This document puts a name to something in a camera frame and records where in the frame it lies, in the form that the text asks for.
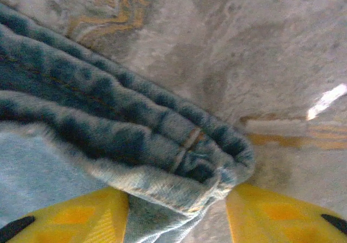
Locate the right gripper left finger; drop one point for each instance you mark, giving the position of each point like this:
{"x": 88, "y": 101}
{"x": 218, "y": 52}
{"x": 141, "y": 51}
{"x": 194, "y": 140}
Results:
{"x": 81, "y": 218}

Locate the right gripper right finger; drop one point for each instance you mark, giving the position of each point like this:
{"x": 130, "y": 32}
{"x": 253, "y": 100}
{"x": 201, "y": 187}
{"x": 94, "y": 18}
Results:
{"x": 276, "y": 216}

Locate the light blue denim jeans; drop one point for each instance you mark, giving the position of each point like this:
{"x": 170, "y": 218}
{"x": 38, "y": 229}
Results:
{"x": 108, "y": 112}

